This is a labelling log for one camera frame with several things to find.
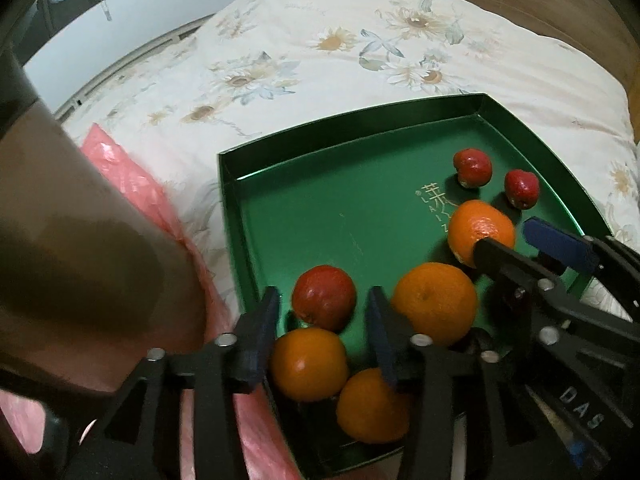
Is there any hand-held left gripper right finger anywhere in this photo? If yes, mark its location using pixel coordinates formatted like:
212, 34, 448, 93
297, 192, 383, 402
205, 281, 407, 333
367, 286, 551, 480

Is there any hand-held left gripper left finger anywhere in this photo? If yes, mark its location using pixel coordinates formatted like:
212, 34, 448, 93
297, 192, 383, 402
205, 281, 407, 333
65, 286, 281, 480

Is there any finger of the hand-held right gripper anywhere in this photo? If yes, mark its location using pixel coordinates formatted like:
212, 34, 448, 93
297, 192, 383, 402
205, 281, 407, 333
523, 216, 640, 321
472, 237, 640, 361

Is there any orange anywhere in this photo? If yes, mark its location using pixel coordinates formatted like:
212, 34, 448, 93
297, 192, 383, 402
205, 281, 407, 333
390, 262, 478, 346
270, 328, 349, 402
447, 200, 516, 268
336, 367, 416, 445

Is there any green box tray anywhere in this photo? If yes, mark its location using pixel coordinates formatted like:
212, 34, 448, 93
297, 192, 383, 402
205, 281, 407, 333
216, 92, 613, 476

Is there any black and brown juicer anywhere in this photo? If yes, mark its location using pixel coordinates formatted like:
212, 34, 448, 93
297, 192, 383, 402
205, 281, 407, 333
0, 35, 210, 466

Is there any pink plastic sheet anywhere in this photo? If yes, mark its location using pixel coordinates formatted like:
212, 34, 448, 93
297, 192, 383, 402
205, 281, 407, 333
0, 122, 311, 480

